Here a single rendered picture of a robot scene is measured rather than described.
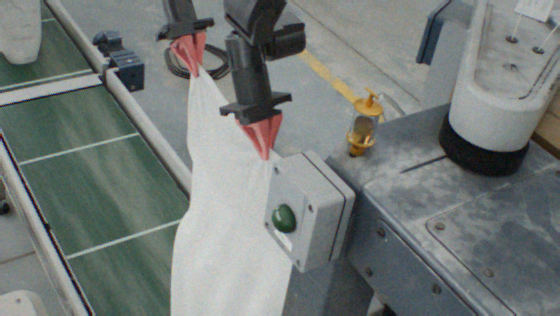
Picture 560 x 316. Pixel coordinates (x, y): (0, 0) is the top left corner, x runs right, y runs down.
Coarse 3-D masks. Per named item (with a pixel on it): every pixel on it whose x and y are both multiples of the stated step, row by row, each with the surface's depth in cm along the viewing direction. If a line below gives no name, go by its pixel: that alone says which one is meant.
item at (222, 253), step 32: (192, 96) 130; (192, 128) 134; (224, 128) 119; (224, 160) 122; (256, 160) 112; (192, 192) 133; (224, 192) 125; (256, 192) 115; (192, 224) 129; (224, 224) 124; (256, 224) 118; (192, 256) 128; (224, 256) 121; (256, 256) 118; (192, 288) 129; (224, 288) 118; (256, 288) 116
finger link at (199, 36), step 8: (192, 24) 123; (168, 32) 121; (176, 32) 121; (184, 32) 122; (192, 32) 123; (200, 32) 124; (200, 40) 124; (200, 48) 124; (200, 56) 124; (200, 64) 125
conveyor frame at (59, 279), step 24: (120, 96) 233; (144, 120) 219; (0, 144) 200; (168, 144) 211; (0, 168) 212; (168, 168) 211; (24, 192) 185; (24, 216) 197; (48, 240) 173; (48, 264) 184; (72, 288) 162; (72, 312) 172
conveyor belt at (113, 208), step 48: (96, 96) 232; (48, 144) 209; (96, 144) 212; (144, 144) 215; (48, 192) 192; (96, 192) 195; (144, 192) 198; (96, 240) 181; (144, 240) 183; (96, 288) 168; (144, 288) 170
